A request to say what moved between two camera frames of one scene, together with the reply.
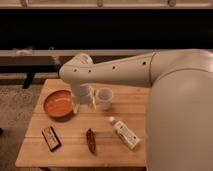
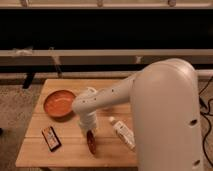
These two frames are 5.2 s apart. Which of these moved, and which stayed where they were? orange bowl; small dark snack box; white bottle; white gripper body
Moved: white gripper body
Stayed: small dark snack box; orange bowl; white bottle
